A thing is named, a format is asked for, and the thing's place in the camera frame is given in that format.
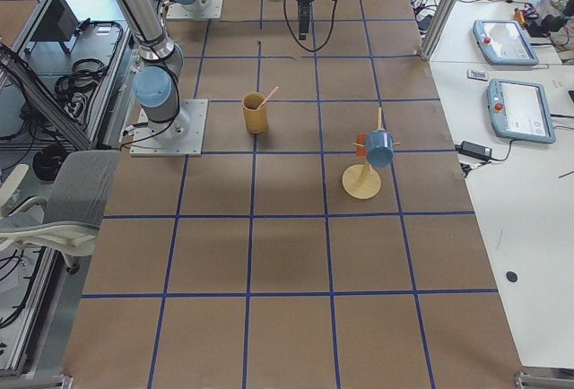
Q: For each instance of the pink chopstick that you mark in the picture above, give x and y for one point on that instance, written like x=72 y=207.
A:
x=268 y=97

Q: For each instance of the bamboo chopstick holder cup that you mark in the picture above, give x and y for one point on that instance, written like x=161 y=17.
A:
x=254 y=112

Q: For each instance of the blue plastic cup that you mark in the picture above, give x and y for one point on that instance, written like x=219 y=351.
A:
x=379 y=148

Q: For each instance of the orange cup on stand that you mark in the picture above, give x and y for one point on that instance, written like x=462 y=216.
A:
x=360 y=145

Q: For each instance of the upper teach pendant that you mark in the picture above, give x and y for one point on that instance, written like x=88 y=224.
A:
x=504 y=43

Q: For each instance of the teach pendant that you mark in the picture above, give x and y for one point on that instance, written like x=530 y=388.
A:
x=520 y=111
x=504 y=43

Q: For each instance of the black power adapter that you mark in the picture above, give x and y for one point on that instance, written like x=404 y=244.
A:
x=474 y=150

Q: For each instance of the lower teach pendant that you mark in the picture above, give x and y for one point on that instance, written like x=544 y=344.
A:
x=520 y=111

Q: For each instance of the grey office chair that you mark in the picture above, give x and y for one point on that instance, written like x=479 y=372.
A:
x=68 y=221

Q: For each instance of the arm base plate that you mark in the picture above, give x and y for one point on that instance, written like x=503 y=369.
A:
x=183 y=137
x=200 y=10

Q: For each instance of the aluminium frame post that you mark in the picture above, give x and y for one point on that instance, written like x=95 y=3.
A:
x=437 y=25

